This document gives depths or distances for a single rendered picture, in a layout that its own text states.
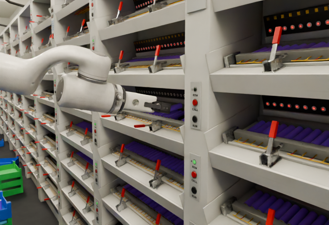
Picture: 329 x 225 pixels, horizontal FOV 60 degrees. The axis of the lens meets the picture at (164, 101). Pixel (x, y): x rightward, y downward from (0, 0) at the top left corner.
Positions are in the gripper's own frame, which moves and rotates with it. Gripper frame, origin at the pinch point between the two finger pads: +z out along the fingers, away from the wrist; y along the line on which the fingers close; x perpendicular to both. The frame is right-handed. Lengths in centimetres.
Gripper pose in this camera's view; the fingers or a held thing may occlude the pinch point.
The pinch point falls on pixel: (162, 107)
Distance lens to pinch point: 89.0
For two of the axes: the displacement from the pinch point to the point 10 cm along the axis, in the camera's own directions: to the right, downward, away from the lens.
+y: -5.7, -0.8, 8.2
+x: -1.7, 9.9, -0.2
